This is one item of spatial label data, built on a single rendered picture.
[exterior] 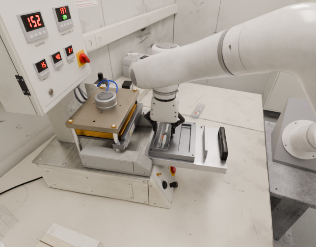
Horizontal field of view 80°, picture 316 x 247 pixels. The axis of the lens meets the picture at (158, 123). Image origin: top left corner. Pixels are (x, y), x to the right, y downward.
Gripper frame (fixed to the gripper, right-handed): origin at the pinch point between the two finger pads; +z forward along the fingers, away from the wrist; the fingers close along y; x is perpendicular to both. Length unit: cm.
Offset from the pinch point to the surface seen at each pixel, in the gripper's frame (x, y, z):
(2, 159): 10, 75, 21
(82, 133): 10.5, 27.9, -3.0
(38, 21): 6, 34, -38
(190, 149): 6.8, -10.6, 2.0
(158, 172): 10.8, 0.3, 12.5
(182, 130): -5.3, -6.9, 3.5
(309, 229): -27, -107, 102
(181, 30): -243, 13, 12
